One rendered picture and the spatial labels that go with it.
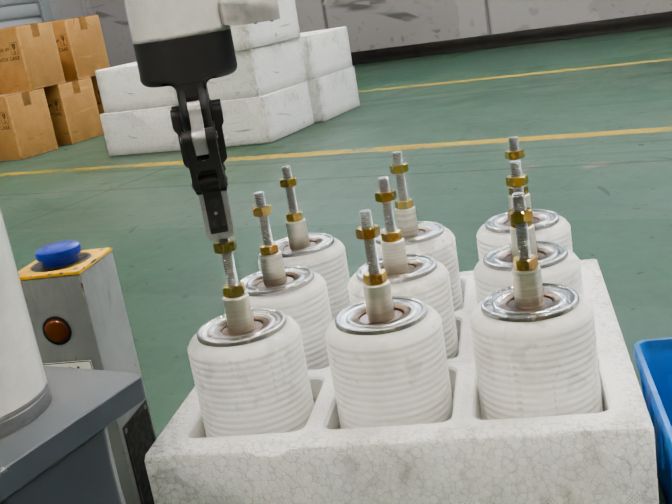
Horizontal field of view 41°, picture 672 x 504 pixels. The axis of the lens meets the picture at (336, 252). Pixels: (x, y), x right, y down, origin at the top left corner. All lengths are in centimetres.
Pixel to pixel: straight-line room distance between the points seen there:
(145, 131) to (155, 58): 312
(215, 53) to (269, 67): 286
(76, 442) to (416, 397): 28
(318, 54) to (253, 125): 53
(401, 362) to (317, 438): 9
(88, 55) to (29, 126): 58
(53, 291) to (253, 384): 20
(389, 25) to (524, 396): 578
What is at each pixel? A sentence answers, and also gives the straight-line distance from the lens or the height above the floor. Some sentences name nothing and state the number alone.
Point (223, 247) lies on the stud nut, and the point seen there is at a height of 33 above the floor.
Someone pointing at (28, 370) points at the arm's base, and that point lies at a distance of 55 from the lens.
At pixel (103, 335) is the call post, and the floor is 25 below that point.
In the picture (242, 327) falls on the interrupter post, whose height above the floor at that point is 26.
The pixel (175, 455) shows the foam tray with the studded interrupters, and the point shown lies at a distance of 74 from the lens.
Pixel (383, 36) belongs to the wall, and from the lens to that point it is 643.
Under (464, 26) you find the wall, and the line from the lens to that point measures 620.
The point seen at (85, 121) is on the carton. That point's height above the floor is 9.
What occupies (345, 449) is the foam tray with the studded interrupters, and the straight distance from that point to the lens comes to 69.
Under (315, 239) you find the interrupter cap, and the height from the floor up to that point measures 25.
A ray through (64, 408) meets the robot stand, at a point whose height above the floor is 30.
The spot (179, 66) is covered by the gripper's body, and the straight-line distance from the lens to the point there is 68.
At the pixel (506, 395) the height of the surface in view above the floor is 19.
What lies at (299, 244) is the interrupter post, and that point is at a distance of 96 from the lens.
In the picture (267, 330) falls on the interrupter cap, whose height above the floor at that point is 25.
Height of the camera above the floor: 50
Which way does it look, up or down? 16 degrees down
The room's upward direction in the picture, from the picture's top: 9 degrees counter-clockwise
